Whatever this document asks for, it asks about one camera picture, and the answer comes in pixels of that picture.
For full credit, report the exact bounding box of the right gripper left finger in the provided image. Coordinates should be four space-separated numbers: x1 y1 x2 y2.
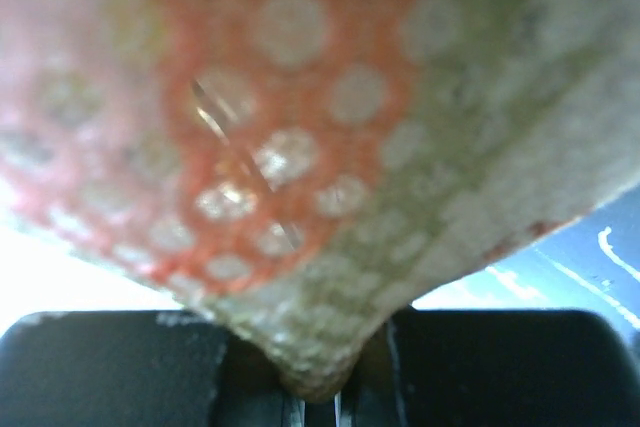
1 310 305 426

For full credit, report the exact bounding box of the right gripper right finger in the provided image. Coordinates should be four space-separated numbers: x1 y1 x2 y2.
341 309 639 426

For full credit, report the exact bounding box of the pink patterned mesh laundry bag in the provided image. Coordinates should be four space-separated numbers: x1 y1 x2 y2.
1 0 639 400

